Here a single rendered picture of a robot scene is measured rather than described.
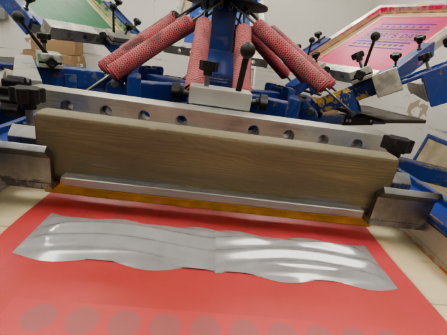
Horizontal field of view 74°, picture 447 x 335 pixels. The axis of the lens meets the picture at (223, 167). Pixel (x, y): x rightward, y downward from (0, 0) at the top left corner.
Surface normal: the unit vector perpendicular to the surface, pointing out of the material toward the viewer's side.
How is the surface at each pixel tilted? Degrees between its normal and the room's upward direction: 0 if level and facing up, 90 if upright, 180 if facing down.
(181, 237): 29
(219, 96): 90
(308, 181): 90
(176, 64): 90
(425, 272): 0
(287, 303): 0
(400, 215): 90
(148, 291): 0
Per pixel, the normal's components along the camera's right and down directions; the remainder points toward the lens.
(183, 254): 0.06, -0.58
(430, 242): -0.99, -0.12
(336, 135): 0.04, 0.37
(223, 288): 0.15, -0.92
